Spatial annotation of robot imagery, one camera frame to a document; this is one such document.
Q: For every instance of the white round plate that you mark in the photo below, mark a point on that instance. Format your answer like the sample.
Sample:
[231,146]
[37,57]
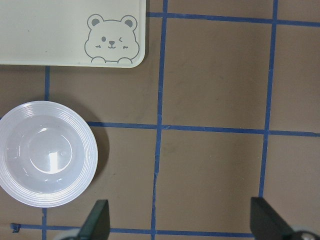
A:
[48,154]

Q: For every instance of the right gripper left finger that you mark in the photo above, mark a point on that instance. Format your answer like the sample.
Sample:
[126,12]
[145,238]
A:
[97,224]

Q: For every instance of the cream bear-print tray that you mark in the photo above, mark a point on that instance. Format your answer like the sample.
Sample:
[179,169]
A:
[77,33]

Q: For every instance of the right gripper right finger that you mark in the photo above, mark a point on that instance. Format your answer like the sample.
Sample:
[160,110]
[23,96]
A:
[267,224]

